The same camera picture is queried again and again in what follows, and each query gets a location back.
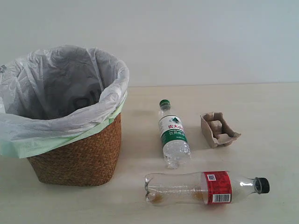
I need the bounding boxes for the green label water bottle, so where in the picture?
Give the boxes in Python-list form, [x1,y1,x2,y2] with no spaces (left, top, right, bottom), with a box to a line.
[158,99,191,169]

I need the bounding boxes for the brown cardboard pulp tray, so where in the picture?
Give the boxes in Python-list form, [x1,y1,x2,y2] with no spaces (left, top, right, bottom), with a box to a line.
[200,112,241,148]

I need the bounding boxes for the red label clear soda bottle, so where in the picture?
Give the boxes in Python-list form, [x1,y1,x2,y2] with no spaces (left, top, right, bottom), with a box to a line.
[145,171,270,206]

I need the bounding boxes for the white plastic bin liner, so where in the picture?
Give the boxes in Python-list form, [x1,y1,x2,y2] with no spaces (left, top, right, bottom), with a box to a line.
[0,45,129,158]

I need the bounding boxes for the brown woven wicker basket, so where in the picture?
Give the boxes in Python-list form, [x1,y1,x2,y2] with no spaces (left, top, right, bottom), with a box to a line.
[27,115,121,187]

